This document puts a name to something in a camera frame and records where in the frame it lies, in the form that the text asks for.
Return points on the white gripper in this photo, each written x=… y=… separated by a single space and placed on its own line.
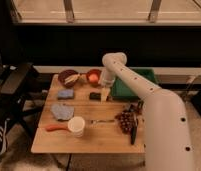
x=107 y=79

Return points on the black eraser block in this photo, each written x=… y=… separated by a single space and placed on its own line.
x=95 y=96

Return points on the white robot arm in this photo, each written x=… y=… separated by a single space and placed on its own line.
x=167 y=138

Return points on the green plastic tray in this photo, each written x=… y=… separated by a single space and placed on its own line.
x=120 y=91

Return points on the orange fruit in bowl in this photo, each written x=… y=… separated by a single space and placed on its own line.
x=93 y=78

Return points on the orange-red bowl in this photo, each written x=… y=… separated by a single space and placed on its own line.
x=93 y=71

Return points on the metal fork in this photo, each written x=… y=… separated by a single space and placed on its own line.
x=101 y=121

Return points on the bunch of dark grapes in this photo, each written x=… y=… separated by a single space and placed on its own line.
x=127 y=119

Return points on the banana in bowl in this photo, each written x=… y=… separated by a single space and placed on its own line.
x=71 y=78

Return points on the small blue sponge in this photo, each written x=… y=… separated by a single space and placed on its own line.
x=65 y=94

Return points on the wooden folding table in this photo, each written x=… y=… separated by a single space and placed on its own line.
x=97 y=138

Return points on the white paper cup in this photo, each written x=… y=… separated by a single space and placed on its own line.
x=76 y=126

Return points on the dark red bowl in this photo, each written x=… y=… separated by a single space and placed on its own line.
x=64 y=74

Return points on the black knife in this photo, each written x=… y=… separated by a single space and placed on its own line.
x=134 y=129

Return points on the blue crumpled cloth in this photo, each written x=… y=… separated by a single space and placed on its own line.
x=62 y=112

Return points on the black chair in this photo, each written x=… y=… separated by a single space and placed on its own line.
x=15 y=90

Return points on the black white sneaker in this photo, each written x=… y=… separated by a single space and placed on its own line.
x=3 y=139

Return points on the orange handled tool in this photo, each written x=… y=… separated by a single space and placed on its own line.
x=56 y=127

